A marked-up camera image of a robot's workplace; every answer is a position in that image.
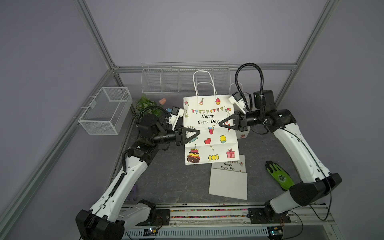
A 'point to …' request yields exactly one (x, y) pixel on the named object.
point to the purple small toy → (133, 192)
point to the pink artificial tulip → (162, 101)
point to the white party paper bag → (229, 179)
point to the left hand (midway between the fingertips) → (198, 133)
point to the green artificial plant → (144, 102)
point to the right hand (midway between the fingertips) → (219, 125)
